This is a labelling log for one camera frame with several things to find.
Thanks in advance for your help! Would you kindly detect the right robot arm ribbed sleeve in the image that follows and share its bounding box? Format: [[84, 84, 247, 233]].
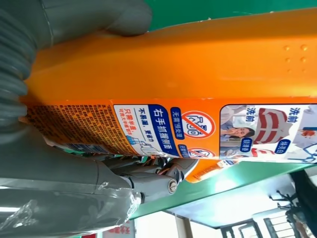
[[0, 8, 36, 135]]

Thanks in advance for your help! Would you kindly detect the person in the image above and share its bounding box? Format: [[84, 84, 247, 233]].
[[290, 169, 317, 238]]

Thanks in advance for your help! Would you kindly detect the red white display stand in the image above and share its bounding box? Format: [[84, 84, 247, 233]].
[[82, 219, 136, 238]]

